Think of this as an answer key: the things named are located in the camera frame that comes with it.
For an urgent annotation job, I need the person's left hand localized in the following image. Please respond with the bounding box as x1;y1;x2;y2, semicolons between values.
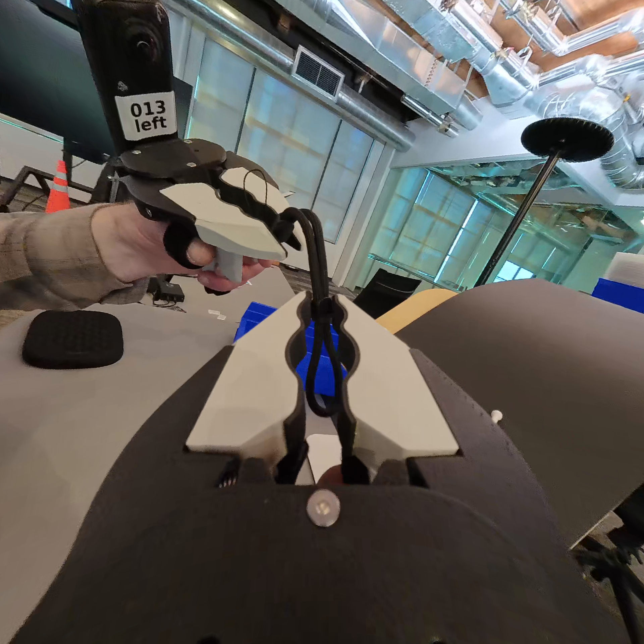
91;202;284;294

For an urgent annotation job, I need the black tripod stand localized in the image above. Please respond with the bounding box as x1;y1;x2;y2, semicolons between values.
572;508;644;644

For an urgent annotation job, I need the thick black cable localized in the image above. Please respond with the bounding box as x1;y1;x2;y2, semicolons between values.
240;166;355;459

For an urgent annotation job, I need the large black screen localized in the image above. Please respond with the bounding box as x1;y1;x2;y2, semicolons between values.
0;0;192;167

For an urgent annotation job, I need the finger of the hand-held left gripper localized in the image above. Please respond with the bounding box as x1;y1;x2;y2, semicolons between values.
217;164;272;202
186;184;303;260

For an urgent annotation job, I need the white vent grille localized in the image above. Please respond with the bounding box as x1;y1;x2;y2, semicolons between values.
292;46;346;101

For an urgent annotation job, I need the black office chair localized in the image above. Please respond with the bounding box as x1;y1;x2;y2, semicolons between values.
353;267;423;321

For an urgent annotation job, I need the black textured pad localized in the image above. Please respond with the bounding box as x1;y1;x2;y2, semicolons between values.
22;310;124;370

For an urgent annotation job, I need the blue plastic bin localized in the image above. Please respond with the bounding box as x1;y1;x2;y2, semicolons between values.
234;300;348;395

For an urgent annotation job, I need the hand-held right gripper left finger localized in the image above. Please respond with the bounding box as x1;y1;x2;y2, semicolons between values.
186;292;306;479

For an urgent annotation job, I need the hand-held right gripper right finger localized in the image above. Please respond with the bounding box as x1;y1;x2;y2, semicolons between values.
337;295;459;479

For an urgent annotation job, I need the orange traffic cone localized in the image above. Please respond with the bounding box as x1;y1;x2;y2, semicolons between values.
46;161;73;214

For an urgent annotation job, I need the person's left forearm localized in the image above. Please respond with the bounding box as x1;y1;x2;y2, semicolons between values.
0;207;152;313

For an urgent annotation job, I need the black pole stand with disc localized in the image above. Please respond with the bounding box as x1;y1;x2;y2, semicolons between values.
473;118;614;289

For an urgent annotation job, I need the black wood-rimmed board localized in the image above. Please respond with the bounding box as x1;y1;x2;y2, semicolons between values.
378;280;644;549

